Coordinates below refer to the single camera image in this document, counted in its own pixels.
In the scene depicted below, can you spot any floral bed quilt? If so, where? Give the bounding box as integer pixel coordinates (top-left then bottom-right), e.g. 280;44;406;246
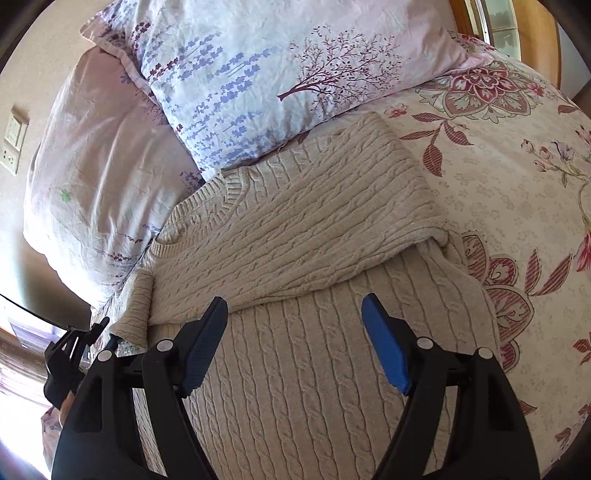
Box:
90;31;591;480

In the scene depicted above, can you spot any white wall socket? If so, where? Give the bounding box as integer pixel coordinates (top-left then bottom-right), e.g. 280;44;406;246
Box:
0;144;22;175

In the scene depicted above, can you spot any pink pillow with green flower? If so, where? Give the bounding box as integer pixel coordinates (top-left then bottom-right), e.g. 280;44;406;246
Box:
23;46;205;311

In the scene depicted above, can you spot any lavender and tree print pillow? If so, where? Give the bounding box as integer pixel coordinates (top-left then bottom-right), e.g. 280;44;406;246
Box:
80;0;476;180

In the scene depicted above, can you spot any wooden headboard with glass panels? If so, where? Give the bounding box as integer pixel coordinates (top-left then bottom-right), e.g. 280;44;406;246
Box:
449;0;562;89

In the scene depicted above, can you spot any white wall switch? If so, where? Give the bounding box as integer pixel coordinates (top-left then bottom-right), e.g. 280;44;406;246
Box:
4;107;29;149

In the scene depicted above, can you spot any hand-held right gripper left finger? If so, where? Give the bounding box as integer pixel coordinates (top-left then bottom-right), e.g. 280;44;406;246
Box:
51;296;229;480

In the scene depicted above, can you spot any beige cable-knit sweater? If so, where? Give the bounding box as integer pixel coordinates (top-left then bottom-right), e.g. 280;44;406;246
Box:
107;112;502;480

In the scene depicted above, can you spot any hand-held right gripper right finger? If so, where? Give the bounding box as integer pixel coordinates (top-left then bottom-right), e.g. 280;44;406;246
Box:
361;292;542;480

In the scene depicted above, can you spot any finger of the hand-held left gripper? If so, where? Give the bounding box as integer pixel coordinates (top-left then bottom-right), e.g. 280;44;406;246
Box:
64;316;110;357

